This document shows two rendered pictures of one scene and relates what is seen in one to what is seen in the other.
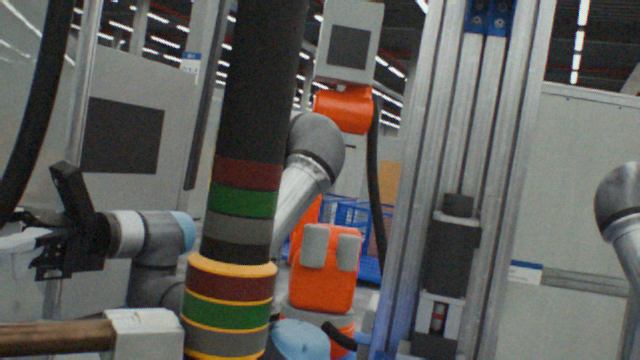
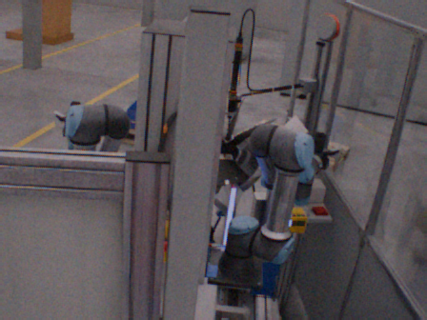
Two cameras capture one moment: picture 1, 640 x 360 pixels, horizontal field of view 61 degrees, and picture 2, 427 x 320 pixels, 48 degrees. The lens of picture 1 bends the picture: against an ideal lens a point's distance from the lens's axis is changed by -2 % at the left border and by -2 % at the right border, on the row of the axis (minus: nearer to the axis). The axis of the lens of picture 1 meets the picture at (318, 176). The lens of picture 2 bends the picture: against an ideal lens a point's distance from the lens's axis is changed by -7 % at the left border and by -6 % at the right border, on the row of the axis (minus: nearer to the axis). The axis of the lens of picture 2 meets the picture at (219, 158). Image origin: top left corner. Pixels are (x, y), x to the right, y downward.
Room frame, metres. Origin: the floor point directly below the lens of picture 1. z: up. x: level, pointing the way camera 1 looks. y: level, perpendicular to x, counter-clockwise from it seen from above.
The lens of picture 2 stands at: (2.66, -0.47, 2.28)
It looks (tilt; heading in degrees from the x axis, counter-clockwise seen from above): 24 degrees down; 169
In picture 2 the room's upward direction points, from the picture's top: 7 degrees clockwise
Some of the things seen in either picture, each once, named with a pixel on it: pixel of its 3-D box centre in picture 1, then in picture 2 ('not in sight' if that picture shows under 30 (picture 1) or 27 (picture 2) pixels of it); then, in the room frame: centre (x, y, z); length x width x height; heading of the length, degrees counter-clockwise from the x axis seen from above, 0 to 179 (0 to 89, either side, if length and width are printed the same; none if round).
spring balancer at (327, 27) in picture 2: not in sight; (327, 27); (-0.13, 0.64, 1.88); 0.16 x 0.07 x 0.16; 33
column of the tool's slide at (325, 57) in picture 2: not in sight; (300, 175); (-0.13, 0.64, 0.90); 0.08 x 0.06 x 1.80; 33
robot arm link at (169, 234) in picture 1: (158, 235); (306, 170); (0.90, 0.25, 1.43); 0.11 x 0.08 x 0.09; 143
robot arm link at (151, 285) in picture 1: (156, 295); (298, 190); (0.89, 0.24, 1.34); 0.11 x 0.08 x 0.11; 53
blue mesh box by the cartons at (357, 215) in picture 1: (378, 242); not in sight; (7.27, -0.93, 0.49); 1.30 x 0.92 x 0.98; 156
